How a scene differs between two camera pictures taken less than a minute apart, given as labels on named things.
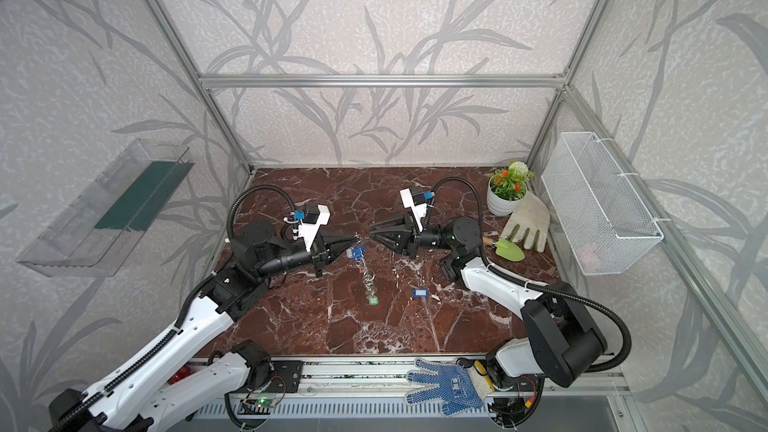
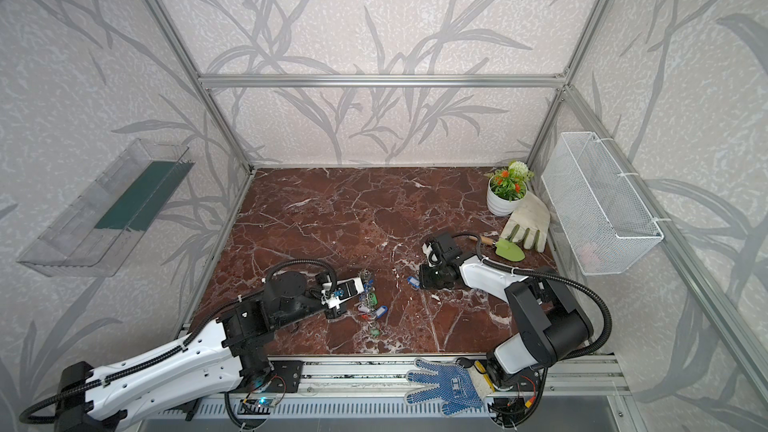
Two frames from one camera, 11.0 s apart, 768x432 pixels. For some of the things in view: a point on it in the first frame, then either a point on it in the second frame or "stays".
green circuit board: (266, 402) stays
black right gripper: (409, 237) to (432, 276)
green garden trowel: (505, 249) stays
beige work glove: (531, 213) stays
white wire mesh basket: (604, 224) stays
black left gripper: (318, 253) to (335, 309)
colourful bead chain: (368, 277) to (369, 303)
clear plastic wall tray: (94, 235) stays
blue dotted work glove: (463, 389) stays
